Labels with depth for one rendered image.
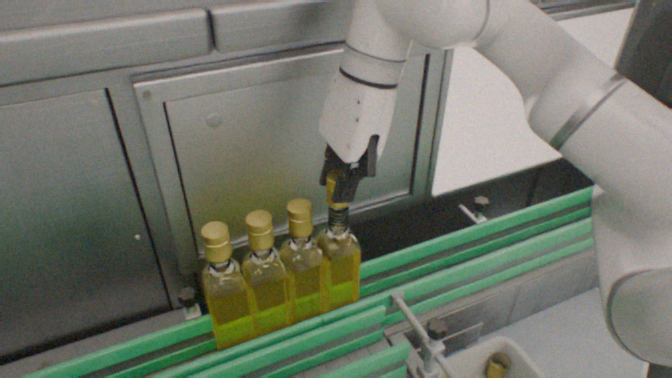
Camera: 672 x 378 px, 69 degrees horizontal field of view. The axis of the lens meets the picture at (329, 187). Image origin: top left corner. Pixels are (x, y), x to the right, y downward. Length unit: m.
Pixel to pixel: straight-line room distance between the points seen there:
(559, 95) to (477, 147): 0.52
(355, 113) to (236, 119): 0.20
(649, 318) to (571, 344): 0.66
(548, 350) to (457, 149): 0.44
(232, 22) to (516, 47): 0.34
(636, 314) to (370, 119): 0.32
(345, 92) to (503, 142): 0.49
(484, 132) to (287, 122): 0.40
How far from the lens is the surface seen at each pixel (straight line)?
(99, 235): 0.82
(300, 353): 0.79
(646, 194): 0.48
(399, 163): 0.88
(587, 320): 1.18
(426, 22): 0.50
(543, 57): 0.56
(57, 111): 0.71
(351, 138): 0.58
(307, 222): 0.66
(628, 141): 0.47
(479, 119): 0.94
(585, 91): 0.47
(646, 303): 0.47
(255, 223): 0.64
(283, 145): 0.75
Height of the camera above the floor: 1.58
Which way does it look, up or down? 37 degrees down
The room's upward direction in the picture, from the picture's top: straight up
